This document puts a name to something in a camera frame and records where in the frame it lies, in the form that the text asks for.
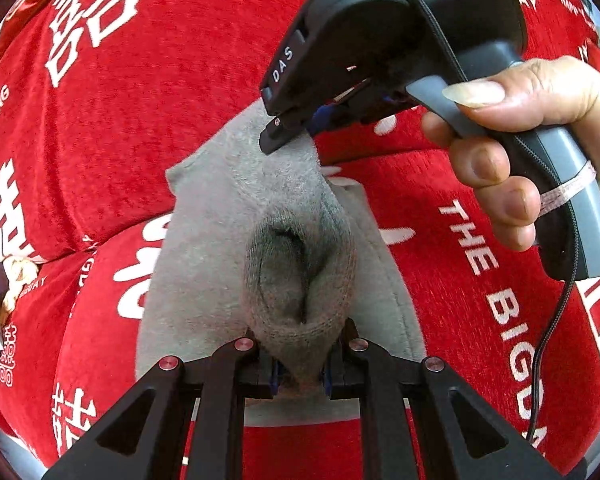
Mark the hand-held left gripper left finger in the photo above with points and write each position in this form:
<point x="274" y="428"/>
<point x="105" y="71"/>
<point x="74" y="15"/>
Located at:
<point x="240" y="362"/>

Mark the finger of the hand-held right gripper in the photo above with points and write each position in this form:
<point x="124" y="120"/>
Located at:
<point x="280" y="134"/>
<point x="325" y="117"/>

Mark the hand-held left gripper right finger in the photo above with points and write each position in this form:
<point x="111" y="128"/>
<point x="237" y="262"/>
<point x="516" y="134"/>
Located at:
<point x="352" y="365"/>

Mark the grey sock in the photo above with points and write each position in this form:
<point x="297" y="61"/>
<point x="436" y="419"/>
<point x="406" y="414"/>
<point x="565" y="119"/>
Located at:
<point x="210" y="260"/>

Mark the person's right hand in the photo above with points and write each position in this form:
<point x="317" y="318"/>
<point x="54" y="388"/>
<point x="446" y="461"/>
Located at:
<point x="530" y="90"/>

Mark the red quilt white characters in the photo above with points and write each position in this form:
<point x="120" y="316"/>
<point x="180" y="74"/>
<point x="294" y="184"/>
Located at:
<point x="180" y="85"/>

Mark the red printed blanket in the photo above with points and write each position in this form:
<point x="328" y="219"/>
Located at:
<point x="455" y="310"/>

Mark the yellow cloth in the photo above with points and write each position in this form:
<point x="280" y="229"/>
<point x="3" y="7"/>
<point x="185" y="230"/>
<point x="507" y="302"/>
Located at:
<point x="17" y="280"/>

